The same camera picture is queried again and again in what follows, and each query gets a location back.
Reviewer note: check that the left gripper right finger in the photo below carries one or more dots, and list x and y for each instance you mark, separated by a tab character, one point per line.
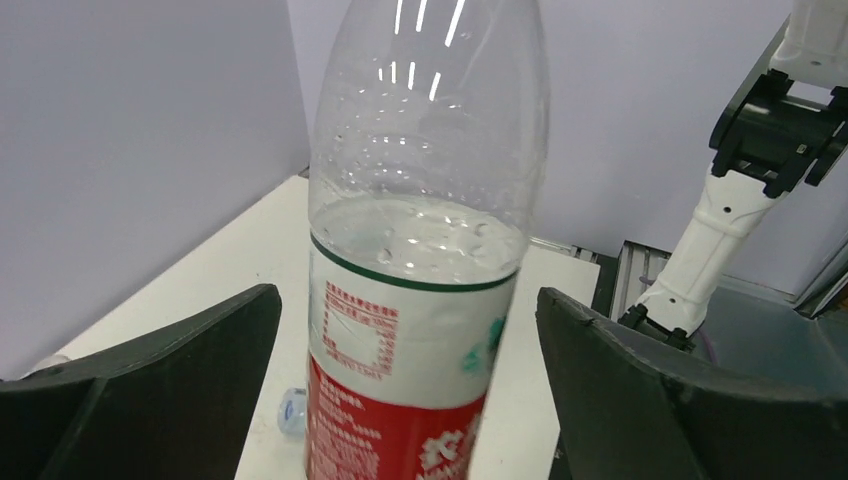
631	407

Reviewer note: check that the clear bottle blue cap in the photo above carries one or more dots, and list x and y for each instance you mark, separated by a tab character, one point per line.
291	415

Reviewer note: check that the clear bottle red blue label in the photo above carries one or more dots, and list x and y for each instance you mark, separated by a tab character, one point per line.
428	152

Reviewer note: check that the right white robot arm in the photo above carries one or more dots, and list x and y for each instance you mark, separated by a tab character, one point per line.
786	124

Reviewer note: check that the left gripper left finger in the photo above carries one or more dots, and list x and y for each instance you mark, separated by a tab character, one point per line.
175	403

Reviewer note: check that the aluminium rail frame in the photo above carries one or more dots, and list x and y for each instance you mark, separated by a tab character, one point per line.
623	278

